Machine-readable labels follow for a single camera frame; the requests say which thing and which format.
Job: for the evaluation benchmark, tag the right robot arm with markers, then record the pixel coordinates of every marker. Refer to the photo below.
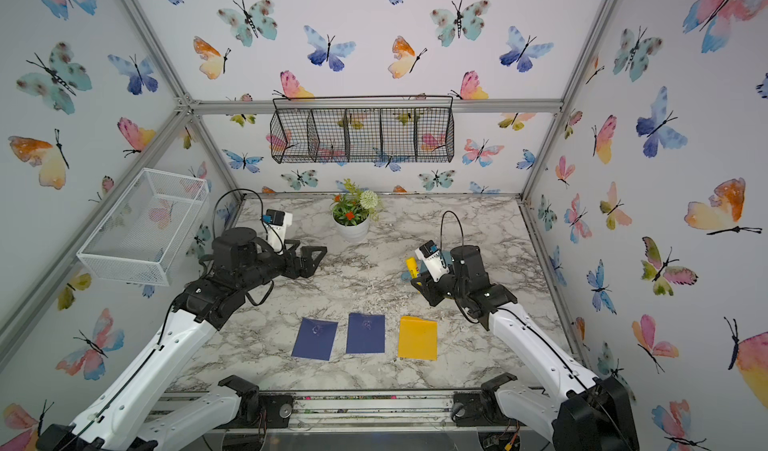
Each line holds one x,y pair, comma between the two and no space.
575,409

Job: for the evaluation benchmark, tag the potted flower plant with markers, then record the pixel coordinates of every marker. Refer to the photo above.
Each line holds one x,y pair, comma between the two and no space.
354,209

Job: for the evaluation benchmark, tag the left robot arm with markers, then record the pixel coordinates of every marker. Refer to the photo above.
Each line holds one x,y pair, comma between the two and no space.
241,261

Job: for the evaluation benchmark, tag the black wire wall basket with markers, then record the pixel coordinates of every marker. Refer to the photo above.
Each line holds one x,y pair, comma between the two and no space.
379,130

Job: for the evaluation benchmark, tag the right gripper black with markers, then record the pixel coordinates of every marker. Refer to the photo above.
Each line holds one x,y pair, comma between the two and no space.
428,291

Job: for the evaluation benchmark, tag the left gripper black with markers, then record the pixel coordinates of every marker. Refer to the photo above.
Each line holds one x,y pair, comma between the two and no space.
307,269

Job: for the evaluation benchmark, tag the left navy envelope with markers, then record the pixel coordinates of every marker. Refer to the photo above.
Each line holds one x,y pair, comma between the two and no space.
315,339

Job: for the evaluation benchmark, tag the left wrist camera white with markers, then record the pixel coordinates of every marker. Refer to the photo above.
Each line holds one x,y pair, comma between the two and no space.
276,224

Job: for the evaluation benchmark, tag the yellow glue stick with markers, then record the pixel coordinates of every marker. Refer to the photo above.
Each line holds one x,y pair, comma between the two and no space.
413,268

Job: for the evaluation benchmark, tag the white mesh wall basket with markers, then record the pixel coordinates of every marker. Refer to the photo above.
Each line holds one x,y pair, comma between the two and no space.
140,236

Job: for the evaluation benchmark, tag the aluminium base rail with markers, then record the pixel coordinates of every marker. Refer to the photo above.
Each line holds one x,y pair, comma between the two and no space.
316,411

